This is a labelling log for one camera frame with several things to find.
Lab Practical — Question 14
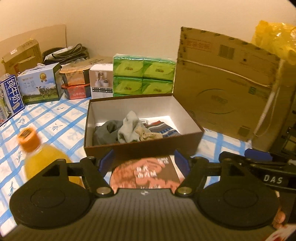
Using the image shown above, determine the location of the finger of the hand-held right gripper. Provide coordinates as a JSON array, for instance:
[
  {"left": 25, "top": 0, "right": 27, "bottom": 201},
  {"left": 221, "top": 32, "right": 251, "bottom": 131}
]
[
  {"left": 245, "top": 148, "right": 296, "bottom": 163},
  {"left": 218, "top": 151, "right": 287, "bottom": 172}
]

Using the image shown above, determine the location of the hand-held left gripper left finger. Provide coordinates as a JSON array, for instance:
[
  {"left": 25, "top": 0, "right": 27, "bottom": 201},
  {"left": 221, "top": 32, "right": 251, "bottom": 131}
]
[{"left": 39, "top": 149, "right": 115, "bottom": 197}]

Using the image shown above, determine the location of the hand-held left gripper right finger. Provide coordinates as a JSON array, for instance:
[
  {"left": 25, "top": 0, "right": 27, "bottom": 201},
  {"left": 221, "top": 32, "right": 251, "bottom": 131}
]
[{"left": 174, "top": 149, "right": 250, "bottom": 197}]

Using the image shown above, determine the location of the grey knit sock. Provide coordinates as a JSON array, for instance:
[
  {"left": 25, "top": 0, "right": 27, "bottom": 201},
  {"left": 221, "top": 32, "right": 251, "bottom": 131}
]
[{"left": 92, "top": 120, "right": 125, "bottom": 146}]

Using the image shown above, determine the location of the patterned knit sock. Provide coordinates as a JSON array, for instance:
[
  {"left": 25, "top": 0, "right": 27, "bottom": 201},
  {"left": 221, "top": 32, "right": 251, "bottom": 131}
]
[{"left": 143, "top": 120, "right": 182, "bottom": 140}]

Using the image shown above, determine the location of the brown shoe box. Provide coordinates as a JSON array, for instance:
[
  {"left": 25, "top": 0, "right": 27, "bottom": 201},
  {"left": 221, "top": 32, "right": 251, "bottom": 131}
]
[{"left": 84, "top": 93, "right": 205, "bottom": 160}]

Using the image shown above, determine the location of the pale green cloth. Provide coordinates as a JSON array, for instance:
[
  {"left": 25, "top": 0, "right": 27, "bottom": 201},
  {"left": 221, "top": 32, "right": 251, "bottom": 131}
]
[{"left": 117, "top": 111, "right": 145, "bottom": 143}]

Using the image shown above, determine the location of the beige cloth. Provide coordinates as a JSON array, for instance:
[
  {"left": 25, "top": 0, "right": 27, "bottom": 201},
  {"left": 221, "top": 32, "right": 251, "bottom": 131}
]
[{"left": 135, "top": 127, "right": 163, "bottom": 142}]

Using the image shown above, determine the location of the person's right hand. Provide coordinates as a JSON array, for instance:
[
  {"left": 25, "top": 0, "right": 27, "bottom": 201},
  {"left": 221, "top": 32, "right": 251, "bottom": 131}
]
[{"left": 272, "top": 210, "right": 287, "bottom": 230}]

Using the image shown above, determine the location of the black metal rack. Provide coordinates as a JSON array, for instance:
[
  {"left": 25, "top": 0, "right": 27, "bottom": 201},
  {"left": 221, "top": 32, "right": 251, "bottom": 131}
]
[{"left": 280, "top": 125, "right": 296, "bottom": 153}]

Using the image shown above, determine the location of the brown printed packet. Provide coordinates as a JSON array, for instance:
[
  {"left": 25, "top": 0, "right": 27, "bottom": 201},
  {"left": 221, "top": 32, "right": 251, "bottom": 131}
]
[{"left": 109, "top": 155, "right": 185, "bottom": 191}]

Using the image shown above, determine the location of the orange juice bottle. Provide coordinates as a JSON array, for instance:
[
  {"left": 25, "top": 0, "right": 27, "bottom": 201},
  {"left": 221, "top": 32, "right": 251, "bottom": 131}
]
[{"left": 18, "top": 126, "right": 84, "bottom": 189}]

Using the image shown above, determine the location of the blue plaid bed sheet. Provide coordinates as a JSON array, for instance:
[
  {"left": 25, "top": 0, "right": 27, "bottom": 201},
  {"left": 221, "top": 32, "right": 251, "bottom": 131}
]
[{"left": 0, "top": 98, "right": 253, "bottom": 209}]

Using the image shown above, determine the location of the large cardboard box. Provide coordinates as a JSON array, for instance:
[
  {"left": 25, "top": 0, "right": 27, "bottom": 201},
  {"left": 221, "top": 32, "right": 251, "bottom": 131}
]
[{"left": 173, "top": 27, "right": 296, "bottom": 151}]

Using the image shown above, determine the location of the red instant food box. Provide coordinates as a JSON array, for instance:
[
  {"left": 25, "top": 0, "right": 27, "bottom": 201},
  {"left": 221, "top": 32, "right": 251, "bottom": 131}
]
[{"left": 61, "top": 83, "right": 92, "bottom": 100}]

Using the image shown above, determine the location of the white product box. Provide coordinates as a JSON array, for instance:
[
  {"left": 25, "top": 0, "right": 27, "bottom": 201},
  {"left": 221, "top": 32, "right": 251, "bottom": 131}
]
[{"left": 89, "top": 64, "right": 114, "bottom": 100}]

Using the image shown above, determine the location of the orange instant food box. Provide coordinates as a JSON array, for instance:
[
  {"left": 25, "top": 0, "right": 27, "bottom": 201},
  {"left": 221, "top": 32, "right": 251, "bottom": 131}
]
[{"left": 59, "top": 65, "right": 90, "bottom": 85}]

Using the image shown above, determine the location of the green tissue pack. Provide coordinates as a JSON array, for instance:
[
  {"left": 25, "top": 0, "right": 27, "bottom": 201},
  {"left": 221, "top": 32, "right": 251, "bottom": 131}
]
[{"left": 112, "top": 54, "right": 176, "bottom": 97}]

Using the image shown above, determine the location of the flat brown cardboard box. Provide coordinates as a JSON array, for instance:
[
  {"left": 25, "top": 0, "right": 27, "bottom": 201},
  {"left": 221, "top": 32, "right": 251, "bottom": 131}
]
[{"left": 80, "top": 54, "right": 114, "bottom": 70}]

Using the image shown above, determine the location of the cow print milk box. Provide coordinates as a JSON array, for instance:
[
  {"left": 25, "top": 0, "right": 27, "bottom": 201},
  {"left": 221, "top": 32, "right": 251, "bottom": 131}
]
[{"left": 17, "top": 62, "right": 63, "bottom": 106}]

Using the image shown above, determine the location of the black bag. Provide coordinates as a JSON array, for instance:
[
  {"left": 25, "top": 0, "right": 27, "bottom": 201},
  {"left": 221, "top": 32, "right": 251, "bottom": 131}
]
[{"left": 43, "top": 44, "right": 89, "bottom": 65}]

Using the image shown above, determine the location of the blue milk carton box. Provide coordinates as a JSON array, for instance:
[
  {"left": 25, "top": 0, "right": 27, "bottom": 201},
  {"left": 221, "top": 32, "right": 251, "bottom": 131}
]
[{"left": 0, "top": 74, "right": 25, "bottom": 127}]

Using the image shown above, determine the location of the yellow plastic bag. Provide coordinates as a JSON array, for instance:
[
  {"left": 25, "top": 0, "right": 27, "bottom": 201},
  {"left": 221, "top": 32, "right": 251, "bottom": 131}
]
[{"left": 252, "top": 20, "right": 296, "bottom": 66}]

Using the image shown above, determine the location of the small brown cardboard box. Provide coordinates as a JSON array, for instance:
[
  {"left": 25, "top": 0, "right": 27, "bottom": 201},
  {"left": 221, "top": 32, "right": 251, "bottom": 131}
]
[{"left": 2, "top": 39, "right": 43, "bottom": 75}]

